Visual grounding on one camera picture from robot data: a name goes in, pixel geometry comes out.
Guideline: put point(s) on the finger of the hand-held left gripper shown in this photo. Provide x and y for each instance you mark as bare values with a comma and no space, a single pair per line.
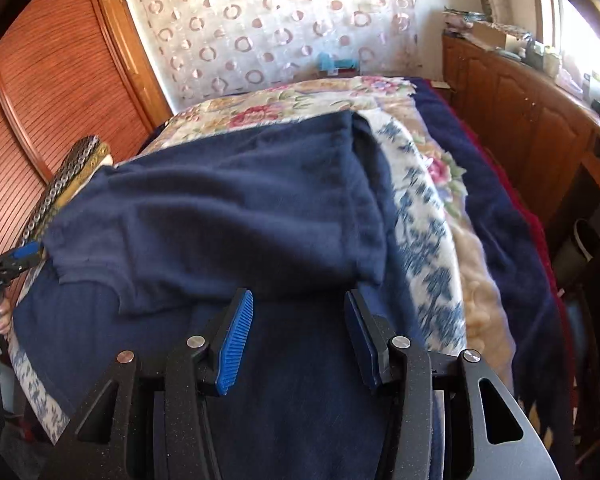
20,264
26,251

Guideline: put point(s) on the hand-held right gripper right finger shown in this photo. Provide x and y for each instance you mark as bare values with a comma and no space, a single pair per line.
360,332

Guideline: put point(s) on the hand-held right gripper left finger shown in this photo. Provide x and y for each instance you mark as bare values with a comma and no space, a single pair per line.
235,345

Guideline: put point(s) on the navy t-shirt with orange print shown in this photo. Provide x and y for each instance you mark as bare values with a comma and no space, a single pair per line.
230,210

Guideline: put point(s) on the dark circle-patterned cloth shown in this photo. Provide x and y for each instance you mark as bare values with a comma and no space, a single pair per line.
62,185

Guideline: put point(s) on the blue floral bedsheet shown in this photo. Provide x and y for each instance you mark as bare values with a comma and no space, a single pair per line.
420,220

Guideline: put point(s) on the navy blanket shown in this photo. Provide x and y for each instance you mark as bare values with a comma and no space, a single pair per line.
505,240

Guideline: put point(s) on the wooden louvred wardrobe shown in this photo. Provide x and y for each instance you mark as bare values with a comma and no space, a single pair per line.
55,60

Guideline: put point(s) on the floral blanket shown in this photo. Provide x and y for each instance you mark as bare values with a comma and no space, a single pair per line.
260,105

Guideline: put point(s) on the blue plastic bag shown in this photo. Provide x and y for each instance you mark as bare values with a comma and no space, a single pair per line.
335,62

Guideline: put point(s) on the wooden cabinet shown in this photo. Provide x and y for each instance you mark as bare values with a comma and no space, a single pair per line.
520,110

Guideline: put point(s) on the sheer circle-patterned curtain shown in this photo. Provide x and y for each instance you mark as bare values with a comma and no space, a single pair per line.
280,25

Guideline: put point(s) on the cardboard box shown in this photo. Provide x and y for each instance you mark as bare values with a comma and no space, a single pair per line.
487,35

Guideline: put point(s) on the wooden-framed window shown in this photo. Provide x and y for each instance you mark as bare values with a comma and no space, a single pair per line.
580,35

